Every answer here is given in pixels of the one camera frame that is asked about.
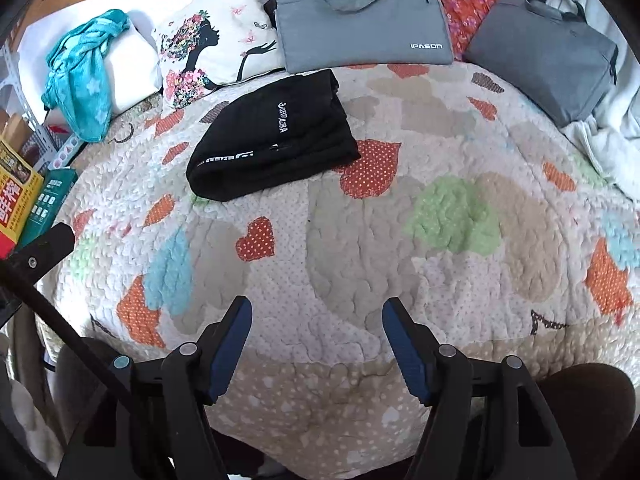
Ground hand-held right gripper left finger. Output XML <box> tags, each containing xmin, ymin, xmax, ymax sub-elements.
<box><xmin>56</xmin><ymin>296</ymin><xmax>253</xmax><ymax>480</ymax></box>

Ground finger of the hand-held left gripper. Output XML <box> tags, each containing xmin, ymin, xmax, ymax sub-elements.
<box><xmin>0</xmin><ymin>222</ymin><xmax>76</xmax><ymax>289</ymax></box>

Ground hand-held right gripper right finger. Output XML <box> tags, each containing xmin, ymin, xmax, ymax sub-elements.
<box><xmin>381</xmin><ymin>297</ymin><xmax>586</xmax><ymax>480</ymax></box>

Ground black pants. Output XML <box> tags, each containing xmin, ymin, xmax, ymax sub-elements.
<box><xmin>186</xmin><ymin>69</ymin><xmax>362</xmax><ymax>203</ymax></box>

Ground green box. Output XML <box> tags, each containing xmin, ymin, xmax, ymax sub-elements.
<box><xmin>17</xmin><ymin>169</ymin><xmax>79</xmax><ymax>249</ymax></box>

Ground yellow red box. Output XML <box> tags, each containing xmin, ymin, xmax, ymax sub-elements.
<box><xmin>0</xmin><ymin>132</ymin><xmax>45</xmax><ymax>261</ymax></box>

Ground heart patterned quilt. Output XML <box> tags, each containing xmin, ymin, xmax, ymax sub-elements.
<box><xmin>35</xmin><ymin>60</ymin><xmax>640</xmax><ymax>476</ymax></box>

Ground teal star cloth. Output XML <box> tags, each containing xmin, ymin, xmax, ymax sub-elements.
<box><xmin>41</xmin><ymin>8</ymin><xmax>132</xmax><ymax>143</ymax></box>

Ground white metal rack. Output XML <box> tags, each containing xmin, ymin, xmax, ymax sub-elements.
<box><xmin>0</xmin><ymin>35</ymin><xmax>86</xmax><ymax>171</ymax></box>

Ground person's right leg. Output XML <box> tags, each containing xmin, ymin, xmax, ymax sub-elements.
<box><xmin>537</xmin><ymin>364</ymin><xmax>639</xmax><ymax>480</ymax></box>

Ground white pillow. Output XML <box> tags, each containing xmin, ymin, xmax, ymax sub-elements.
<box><xmin>20</xmin><ymin>0</ymin><xmax>168</xmax><ymax>122</ymax></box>

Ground printed figure pillow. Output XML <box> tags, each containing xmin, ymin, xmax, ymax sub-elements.
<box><xmin>152</xmin><ymin>0</ymin><xmax>286</xmax><ymax>111</ymax></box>

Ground flat grey laptop bag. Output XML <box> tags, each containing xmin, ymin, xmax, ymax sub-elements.
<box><xmin>270</xmin><ymin>0</ymin><xmax>455</xmax><ymax>74</ymax></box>

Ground black cable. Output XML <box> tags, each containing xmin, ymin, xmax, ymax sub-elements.
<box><xmin>0</xmin><ymin>259</ymin><xmax>134</xmax><ymax>407</ymax></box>

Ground bulky grey handle bag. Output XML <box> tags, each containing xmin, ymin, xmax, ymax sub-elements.
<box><xmin>462</xmin><ymin>0</ymin><xmax>620</xmax><ymax>129</ymax></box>

